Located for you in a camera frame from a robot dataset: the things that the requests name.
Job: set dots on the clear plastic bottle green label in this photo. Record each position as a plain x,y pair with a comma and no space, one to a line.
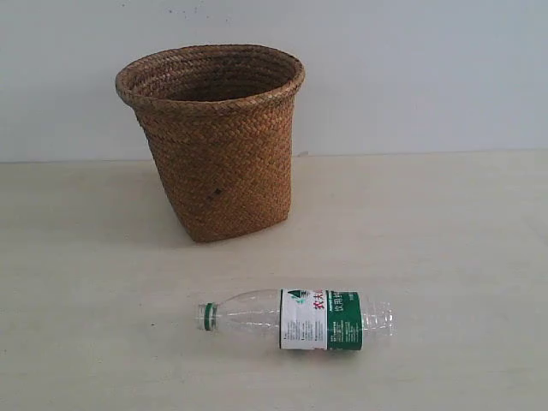
300,319

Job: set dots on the brown woven wicker basket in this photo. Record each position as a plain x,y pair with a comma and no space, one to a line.
218,122

